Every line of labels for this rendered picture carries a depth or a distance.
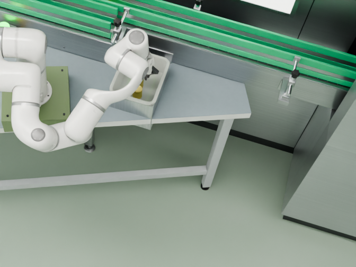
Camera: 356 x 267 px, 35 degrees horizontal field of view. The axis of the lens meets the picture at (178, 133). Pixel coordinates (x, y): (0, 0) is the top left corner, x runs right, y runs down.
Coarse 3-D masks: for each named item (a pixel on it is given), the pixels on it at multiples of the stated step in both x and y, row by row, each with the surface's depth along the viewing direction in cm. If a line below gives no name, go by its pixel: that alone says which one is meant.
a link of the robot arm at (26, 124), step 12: (12, 108) 175; (24, 108) 174; (36, 108) 176; (12, 120) 174; (24, 120) 172; (36, 120) 173; (24, 132) 171; (36, 132) 171; (48, 132) 173; (36, 144) 171; (48, 144) 174
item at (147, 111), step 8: (152, 48) 220; (168, 56) 221; (168, 72) 219; (160, 96) 215; (112, 104) 209; (120, 104) 208; (128, 104) 206; (136, 104) 205; (136, 112) 209; (144, 112) 208; (152, 112) 206
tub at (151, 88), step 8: (160, 56) 214; (160, 64) 216; (168, 64) 212; (160, 72) 219; (112, 80) 206; (120, 80) 212; (128, 80) 215; (144, 80) 216; (152, 80) 217; (160, 80) 217; (112, 88) 204; (120, 88) 213; (144, 88) 214; (152, 88) 215; (160, 88) 206; (144, 96) 212; (152, 96) 213; (144, 104) 203; (152, 104) 203
